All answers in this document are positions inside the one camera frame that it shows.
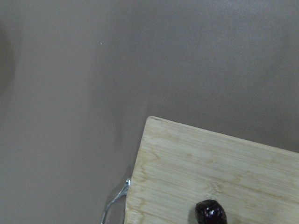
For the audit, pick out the wooden cutting board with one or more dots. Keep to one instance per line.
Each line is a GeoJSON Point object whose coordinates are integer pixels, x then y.
{"type": "Point", "coordinates": [178, 166]}

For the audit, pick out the dark red cherry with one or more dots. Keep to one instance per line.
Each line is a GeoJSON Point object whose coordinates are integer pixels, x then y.
{"type": "Point", "coordinates": [210, 212]}

